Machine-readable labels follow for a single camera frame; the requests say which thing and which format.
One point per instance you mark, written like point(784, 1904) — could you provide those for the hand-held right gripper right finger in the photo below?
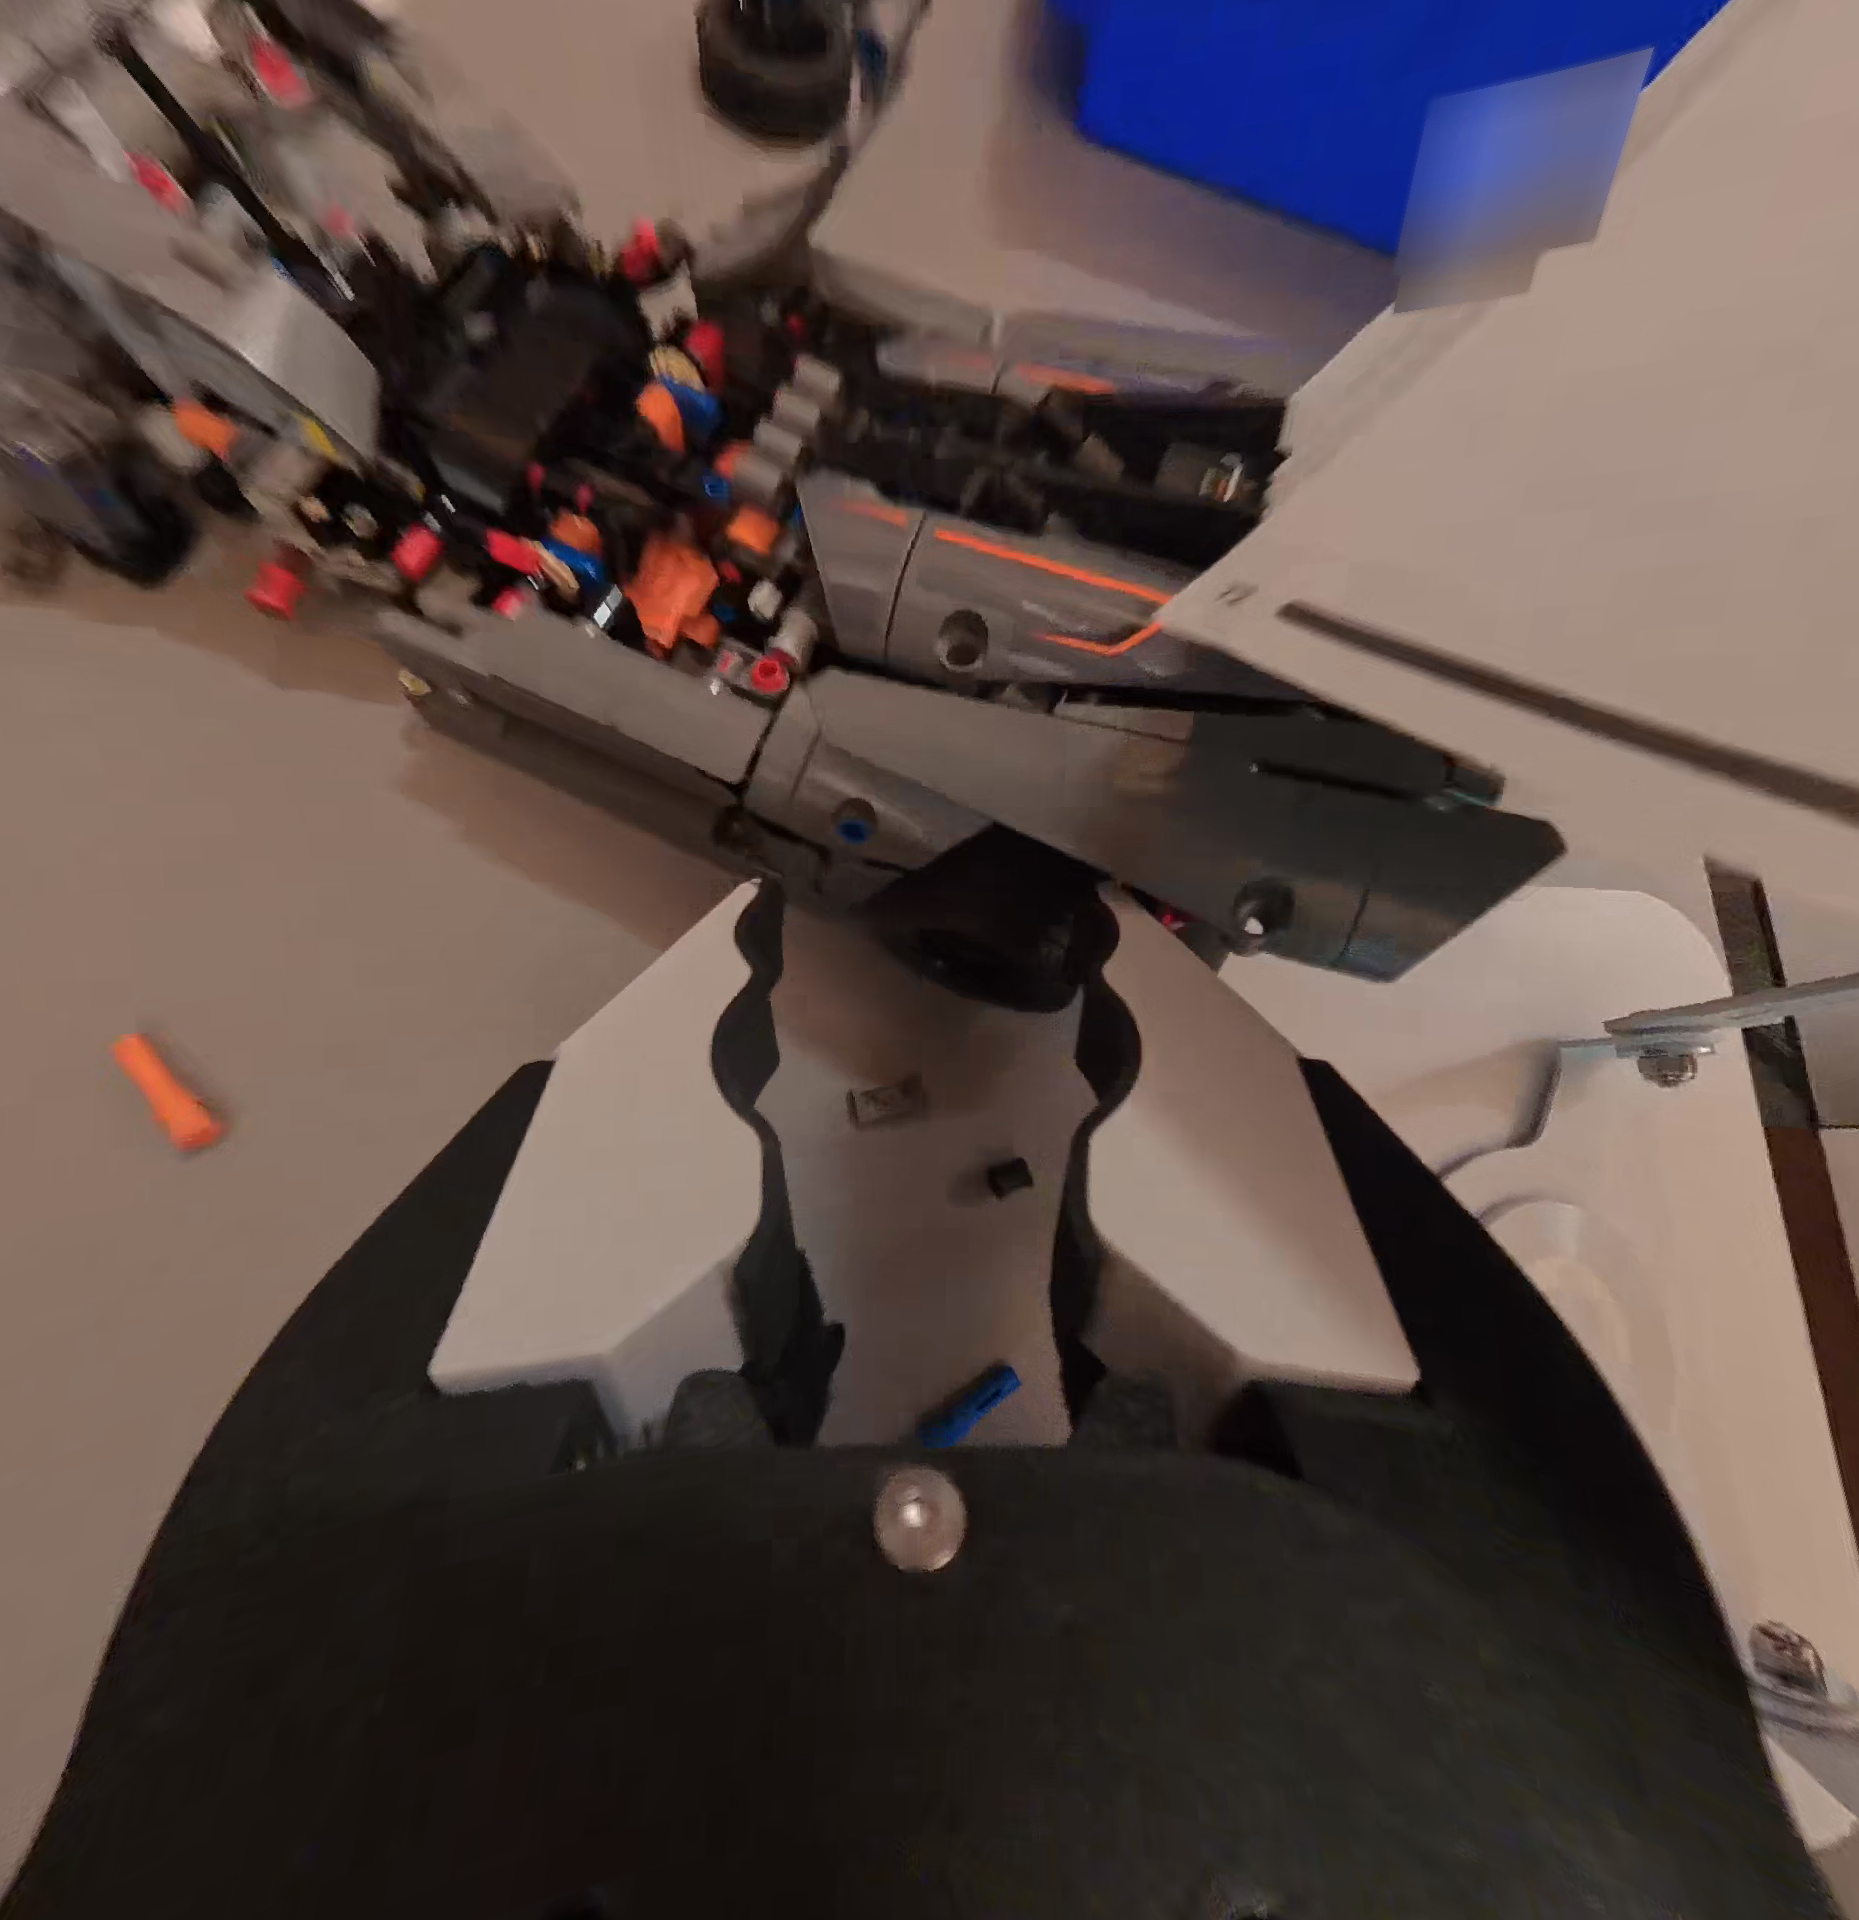
point(1245, 1198)

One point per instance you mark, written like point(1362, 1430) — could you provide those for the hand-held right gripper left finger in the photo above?
point(598, 1198)

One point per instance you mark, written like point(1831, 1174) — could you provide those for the orange lego pin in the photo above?
point(168, 1096)

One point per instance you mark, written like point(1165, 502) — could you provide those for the grey lego car model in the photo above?
point(1019, 749)

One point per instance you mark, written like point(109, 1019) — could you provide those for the small black lego bush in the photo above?
point(1010, 1176)

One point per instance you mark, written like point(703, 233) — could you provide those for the small flat grey lego tile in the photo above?
point(888, 1101)

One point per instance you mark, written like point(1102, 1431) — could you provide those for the blue lego pin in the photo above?
point(968, 1403)

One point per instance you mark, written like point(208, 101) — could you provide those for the black lego tire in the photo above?
point(771, 67)

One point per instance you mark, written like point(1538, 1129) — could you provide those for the blue plastic bin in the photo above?
point(1245, 104)

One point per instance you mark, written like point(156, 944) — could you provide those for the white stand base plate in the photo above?
point(1650, 1245)

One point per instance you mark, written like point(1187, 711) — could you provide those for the metal stand bracket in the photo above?
point(1694, 1026)
point(1806, 1680)

